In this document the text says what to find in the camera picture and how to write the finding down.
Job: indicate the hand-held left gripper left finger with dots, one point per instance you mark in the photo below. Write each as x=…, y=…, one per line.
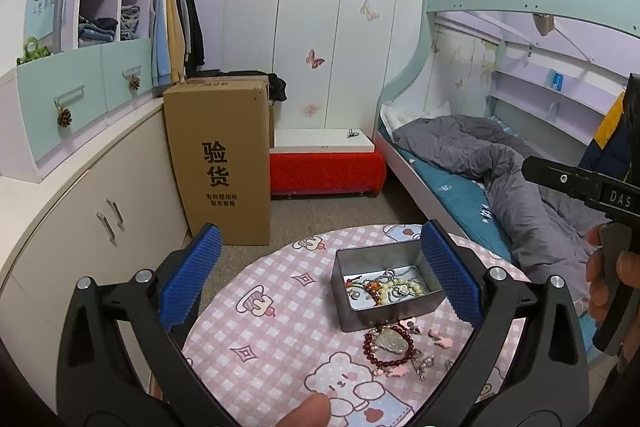
x=194, y=279

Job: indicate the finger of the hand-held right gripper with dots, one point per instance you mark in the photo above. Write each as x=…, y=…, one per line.
x=560, y=179

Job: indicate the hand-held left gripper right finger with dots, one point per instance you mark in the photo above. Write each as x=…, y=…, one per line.
x=450, y=279

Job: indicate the pink bow hair clip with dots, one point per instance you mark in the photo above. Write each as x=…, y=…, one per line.
x=440, y=338

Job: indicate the grey metal tin box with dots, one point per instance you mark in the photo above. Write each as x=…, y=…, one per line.
x=390, y=316

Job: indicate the pale jade pendant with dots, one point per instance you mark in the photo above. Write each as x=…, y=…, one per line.
x=392, y=341

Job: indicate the silver drop earrings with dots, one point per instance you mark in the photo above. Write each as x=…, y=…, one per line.
x=424, y=364

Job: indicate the pink bow charm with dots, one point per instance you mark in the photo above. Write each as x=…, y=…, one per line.
x=396, y=371

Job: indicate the person's right hand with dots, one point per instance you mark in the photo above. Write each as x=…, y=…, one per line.
x=596, y=277

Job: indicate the person's left hand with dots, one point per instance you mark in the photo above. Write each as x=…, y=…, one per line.
x=310, y=413

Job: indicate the yellow and navy jacket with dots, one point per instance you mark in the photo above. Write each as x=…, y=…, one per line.
x=607, y=142

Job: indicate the teal bed sheet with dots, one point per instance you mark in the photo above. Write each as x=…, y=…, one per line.
x=455, y=199

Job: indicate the grey duvet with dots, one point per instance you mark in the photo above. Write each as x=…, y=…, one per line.
x=480, y=152

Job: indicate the pink checked bear tablecloth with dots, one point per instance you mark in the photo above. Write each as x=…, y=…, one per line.
x=280, y=307

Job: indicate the small blue packet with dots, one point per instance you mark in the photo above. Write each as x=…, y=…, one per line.
x=557, y=81

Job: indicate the tall cardboard box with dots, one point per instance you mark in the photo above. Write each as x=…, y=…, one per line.
x=220, y=157

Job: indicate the cream low cabinet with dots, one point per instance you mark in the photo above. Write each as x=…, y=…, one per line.
x=65, y=227

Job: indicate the red bench with white top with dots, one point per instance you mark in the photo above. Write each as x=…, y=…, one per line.
x=325, y=169

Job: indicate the white pillow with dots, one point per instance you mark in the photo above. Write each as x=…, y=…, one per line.
x=400, y=113

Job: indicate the bunch of keys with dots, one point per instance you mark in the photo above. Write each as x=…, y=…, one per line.
x=352, y=134

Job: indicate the small pine cone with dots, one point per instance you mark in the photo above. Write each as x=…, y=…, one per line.
x=134, y=83

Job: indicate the pink flower sticker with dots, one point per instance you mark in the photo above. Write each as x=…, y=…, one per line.
x=311, y=109

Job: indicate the large pine cone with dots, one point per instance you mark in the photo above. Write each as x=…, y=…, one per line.
x=65, y=117

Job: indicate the black bag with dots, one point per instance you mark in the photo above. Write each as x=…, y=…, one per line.
x=278, y=87

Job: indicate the narrow teal drawer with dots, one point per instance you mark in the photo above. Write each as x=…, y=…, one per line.
x=122, y=62

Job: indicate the wide teal drawer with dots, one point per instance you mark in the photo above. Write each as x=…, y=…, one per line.
x=45, y=92

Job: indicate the yellow hanging shirt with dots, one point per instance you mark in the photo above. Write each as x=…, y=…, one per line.
x=175, y=32

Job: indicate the light blue hanging shirt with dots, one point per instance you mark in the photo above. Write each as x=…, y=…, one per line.
x=161, y=32

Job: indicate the pink butterfly sticker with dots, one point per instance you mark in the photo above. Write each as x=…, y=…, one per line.
x=315, y=59

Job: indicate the dark hanging clothes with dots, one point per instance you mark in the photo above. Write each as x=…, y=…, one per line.
x=192, y=27

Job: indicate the cream butterfly sticker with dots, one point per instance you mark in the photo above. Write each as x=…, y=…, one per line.
x=369, y=10

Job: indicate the folded blue clothes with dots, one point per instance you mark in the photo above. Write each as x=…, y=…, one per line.
x=97, y=34

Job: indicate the folded grey clothes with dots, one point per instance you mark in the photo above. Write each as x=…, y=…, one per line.
x=130, y=22

